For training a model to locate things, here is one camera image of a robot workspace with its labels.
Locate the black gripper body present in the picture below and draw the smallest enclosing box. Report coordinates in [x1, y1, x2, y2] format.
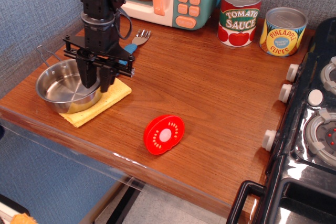
[63, 18, 135, 78]

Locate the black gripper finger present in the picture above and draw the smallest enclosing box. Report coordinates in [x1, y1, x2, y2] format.
[76, 56, 97, 89]
[99, 66, 116, 93]

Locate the small metal pot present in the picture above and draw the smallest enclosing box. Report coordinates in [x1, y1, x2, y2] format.
[35, 45, 102, 114]

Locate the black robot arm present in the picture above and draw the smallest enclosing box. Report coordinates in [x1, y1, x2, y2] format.
[64, 0, 135, 93]

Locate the yellow folded cloth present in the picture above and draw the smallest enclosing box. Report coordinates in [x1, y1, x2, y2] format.
[59, 78, 132, 128]

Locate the red toy tomato half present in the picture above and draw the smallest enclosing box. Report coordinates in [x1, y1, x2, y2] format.
[143, 114, 185, 155]

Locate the tomato sauce can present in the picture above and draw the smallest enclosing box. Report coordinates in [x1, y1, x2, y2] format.
[217, 0, 262, 47]

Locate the orange fuzzy object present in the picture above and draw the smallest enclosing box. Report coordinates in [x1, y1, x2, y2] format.
[10, 214, 37, 224]

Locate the white stove knob lower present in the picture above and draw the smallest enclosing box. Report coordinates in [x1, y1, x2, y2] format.
[261, 130, 277, 152]

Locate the white stove knob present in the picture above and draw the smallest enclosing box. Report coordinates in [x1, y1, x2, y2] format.
[286, 64, 299, 82]
[261, 130, 277, 152]
[278, 84, 292, 103]

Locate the white stove knob middle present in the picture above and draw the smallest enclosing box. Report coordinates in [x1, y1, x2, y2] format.
[278, 84, 292, 103]

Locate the pineapple slices can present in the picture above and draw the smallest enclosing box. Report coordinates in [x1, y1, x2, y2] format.
[259, 7, 308, 57]

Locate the white stove knob upper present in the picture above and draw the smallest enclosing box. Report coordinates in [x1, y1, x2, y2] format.
[286, 64, 299, 82]

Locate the black toy stove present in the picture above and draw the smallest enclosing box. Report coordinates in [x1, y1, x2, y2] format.
[227, 18, 335, 223]

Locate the blue handled fork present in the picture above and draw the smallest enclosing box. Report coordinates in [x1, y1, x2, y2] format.
[124, 29, 151, 55]

